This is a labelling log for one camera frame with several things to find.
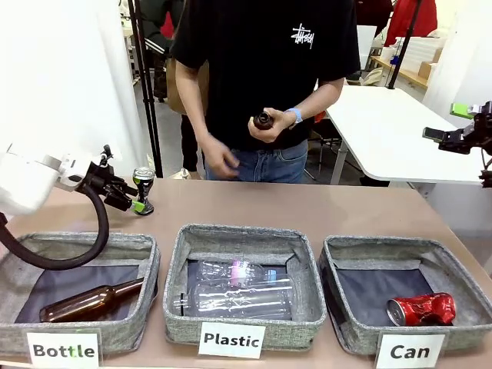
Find stack of white boxes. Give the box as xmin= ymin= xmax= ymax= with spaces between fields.
xmin=397 ymin=36 xmax=449 ymax=74

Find crushed black drink can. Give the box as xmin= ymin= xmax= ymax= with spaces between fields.
xmin=131 ymin=167 xmax=155 ymax=217

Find person's right hand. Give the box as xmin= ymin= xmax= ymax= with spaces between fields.
xmin=199 ymin=132 xmax=241 ymax=180

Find black slanted stand pole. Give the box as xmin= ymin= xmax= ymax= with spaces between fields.
xmin=387 ymin=0 xmax=424 ymax=90

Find red hanging jacket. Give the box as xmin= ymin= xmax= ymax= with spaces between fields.
xmin=384 ymin=0 xmax=438 ymax=47

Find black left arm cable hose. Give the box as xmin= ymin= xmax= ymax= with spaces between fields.
xmin=0 ymin=184 xmax=111 ymax=271

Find white Bottle label card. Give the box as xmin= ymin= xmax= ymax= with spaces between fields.
xmin=25 ymin=331 xmax=100 ymax=369

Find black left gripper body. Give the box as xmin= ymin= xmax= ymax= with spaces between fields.
xmin=78 ymin=163 xmax=128 ymax=197

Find white Can label card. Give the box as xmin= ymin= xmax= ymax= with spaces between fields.
xmin=375 ymin=333 xmax=446 ymax=369

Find grey basket labelled Bottle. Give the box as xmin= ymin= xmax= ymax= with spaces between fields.
xmin=0 ymin=230 xmax=161 ymax=357

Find blue jeans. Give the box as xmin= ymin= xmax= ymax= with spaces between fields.
xmin=203 ymin=138 xmax=309 ymax=184

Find brown cardboard box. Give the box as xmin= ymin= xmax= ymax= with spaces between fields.
xmin=417 ymin=49 xmax=443 ymax=78

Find wooden workbench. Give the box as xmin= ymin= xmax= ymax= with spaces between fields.
xmin=369 ymin=55 xmax=428 ymax=91

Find grey basket labelled Plastic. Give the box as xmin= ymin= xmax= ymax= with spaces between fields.
xmin=163 ymin=223 xmax=327 ymax=351

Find person's right forearm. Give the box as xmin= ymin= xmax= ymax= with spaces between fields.
xmin=175 ymin=63 xmax=216 ymax=141

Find short brown glass bottle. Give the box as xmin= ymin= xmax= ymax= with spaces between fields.
xmin=252 ymin=110 xmax=274 ymax=131

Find long brown glass bottle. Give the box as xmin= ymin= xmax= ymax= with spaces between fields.
xmin=38 ymin=276 xmax=146 ymax=323

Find background person in dark clothes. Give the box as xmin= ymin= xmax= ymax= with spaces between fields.
xmin=140 ymin=0 xmax=211 ymax=174

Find grey basket labelled Can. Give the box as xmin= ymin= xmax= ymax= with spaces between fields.
xmin=318 ymin=234 xmax=492 ymax=355

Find small plastic water bottle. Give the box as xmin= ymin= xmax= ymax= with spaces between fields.
xmin=198 ymin=259 xmax=278 ymax=285

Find person's left hand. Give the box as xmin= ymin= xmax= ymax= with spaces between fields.
xmin=248 ymin=107 xmax=297 ymax=144

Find white upright board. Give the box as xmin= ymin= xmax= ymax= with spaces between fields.
xmin=356 ymin=25 xmax=378 ymax=70

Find crushed red soda can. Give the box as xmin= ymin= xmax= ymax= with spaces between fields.
xmin=386 ymin=291 xmax=457 ymax=327

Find person's left forearm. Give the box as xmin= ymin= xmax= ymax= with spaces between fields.
xmin=298 ymin=76 xmax=345 ymax=120

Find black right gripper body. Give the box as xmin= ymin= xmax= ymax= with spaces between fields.
xmin=440 ymin=101 xmax=492 ymax=155

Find black printed t-shirt torso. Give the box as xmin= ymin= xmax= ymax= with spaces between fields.
xmin=171 ymin=0 xmax=361 ymax=151

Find brown paper bag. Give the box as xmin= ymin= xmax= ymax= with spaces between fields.
xmin=165 ymin=57 xmax=211 ymax=116

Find white Plastic label card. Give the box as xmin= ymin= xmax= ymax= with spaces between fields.
xmin=198 ymin=321 xmax=266 ymax=359

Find large clear plastic bottle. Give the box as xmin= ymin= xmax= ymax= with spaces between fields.
xmin=171 ymin=278 xmax=299 ymax=320

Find white background table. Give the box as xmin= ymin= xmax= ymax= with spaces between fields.
xmin=325 ymin=85 xmax=492 ymax=185

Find black tripod pole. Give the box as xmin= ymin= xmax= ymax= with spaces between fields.
xmin=128 ymin=0 xmax=165 ymax=178

